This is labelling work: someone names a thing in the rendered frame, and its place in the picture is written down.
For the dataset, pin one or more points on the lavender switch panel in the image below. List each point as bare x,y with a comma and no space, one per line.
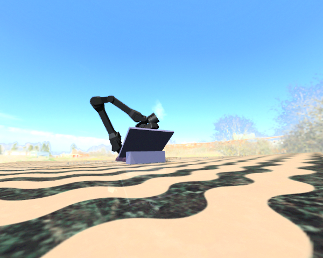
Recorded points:
144,145

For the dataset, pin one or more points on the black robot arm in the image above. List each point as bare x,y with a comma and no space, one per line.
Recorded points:
97,103

